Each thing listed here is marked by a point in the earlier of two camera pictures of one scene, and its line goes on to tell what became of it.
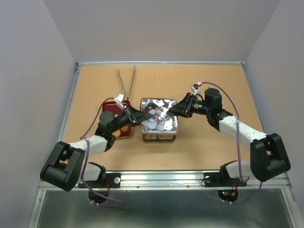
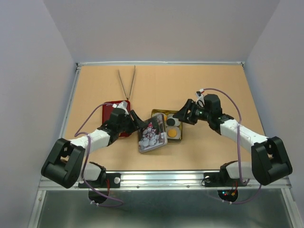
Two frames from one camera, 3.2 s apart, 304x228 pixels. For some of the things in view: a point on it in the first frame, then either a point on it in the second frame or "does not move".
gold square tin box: [158, 138] → [174, 126]
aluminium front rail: [174, 180] does not move
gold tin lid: [162, 121] → [154, 136]
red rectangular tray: [126, 131] does not move
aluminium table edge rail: [79, 64] does not move
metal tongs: [127, 98] does not move
